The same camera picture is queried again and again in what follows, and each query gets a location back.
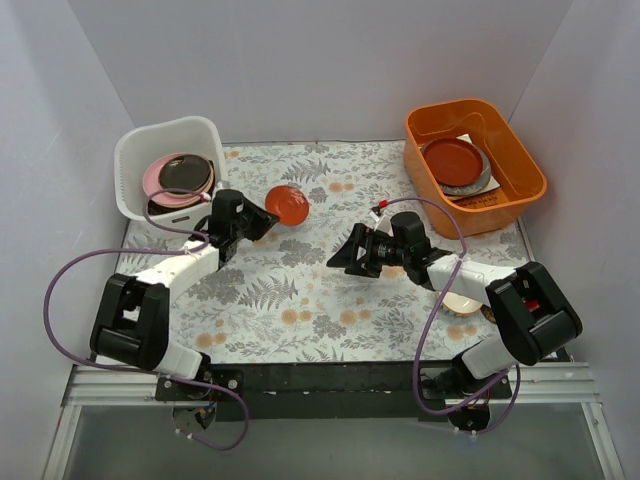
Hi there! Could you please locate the small red plate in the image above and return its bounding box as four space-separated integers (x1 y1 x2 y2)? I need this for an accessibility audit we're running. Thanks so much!
265 185 310 226

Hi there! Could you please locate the brown glass bowl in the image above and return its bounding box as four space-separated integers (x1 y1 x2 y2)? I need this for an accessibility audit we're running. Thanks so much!
158 154 213 191

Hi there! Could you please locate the pink round plate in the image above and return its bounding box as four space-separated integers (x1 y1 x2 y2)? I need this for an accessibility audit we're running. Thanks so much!
142 153 215 210

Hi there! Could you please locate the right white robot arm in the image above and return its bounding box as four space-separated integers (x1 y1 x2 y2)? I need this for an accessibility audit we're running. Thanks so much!
327 212 583 398

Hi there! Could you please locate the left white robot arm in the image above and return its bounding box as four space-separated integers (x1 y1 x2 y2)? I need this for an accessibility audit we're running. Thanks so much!
89 189 280 400

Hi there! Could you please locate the grey plate in orange bin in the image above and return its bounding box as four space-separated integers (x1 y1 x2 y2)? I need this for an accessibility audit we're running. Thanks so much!
421 138 492 196

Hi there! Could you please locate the red plate in orange bin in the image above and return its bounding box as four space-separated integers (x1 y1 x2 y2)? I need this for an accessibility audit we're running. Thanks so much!
422 138 484 187

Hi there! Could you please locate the square board in orange bin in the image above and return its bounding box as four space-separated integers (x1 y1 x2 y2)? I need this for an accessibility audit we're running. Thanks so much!
440 134 500 208

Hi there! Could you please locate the orange plastic bin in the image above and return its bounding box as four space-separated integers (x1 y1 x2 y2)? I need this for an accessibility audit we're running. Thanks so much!
403 98 547 236

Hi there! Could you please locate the white small bowl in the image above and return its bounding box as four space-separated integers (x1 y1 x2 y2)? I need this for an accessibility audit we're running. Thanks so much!
443 292 483 316

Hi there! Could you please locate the floral table mat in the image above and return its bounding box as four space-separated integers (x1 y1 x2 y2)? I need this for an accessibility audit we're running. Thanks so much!
94 140 559 365

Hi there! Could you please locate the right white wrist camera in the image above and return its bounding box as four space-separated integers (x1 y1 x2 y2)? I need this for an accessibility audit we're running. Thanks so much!
370 200 392 235

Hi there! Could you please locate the black metal base rail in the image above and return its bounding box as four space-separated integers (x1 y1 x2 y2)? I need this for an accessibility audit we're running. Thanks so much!
62 359 601 424

